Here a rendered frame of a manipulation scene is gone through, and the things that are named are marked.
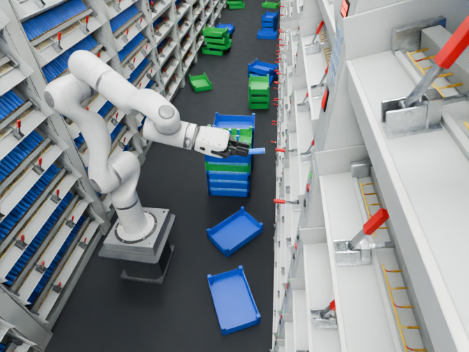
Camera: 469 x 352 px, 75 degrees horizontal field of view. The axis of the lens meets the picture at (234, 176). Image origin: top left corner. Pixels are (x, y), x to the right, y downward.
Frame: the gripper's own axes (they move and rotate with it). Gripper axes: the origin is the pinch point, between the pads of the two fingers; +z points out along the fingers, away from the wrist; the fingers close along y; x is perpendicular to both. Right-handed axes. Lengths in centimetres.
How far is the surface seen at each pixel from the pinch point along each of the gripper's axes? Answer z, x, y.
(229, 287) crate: 17, 98, 4
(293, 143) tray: 21.4, 7.6, 21.7
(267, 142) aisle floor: 36, 94, 143
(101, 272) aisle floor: -57, 116, 7
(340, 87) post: 6, -44, -40
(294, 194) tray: 20.3, 8.0, -6.8
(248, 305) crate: 27, 95, -5
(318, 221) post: 13.9, -17.6, -40.2
